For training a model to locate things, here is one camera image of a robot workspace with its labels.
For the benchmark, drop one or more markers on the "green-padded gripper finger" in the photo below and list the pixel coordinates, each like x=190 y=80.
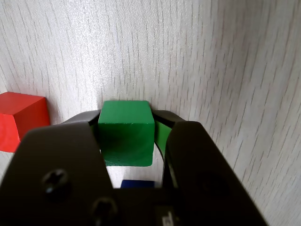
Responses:
x=200 y=176

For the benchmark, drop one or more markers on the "green wooden cube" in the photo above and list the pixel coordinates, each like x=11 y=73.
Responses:
x=124 y=131

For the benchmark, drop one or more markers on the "red wooden cube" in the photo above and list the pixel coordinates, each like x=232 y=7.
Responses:
x=18 y=117

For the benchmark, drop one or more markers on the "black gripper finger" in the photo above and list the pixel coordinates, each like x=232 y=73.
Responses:
x=54 y=160

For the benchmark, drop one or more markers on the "blue wooden cube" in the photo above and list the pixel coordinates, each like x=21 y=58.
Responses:
x=138 y=184

